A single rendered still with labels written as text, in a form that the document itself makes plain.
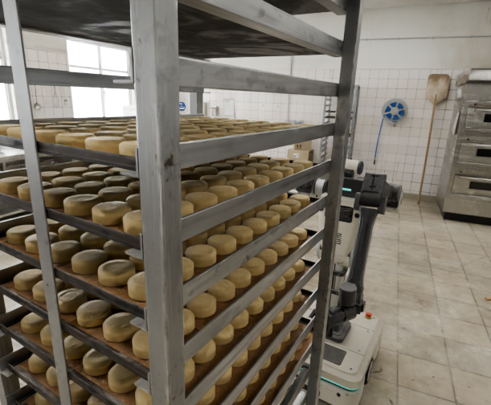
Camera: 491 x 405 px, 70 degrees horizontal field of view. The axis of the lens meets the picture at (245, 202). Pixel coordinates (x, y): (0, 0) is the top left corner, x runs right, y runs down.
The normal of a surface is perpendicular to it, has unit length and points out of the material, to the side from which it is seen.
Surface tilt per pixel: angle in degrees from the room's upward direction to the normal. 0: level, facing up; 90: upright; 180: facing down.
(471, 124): 90
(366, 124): 90
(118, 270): 0
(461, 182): 91
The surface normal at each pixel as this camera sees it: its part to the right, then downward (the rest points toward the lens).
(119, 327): 0.04, -0.96
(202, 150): 0.85, 0.18
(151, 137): -0.52, 0.22
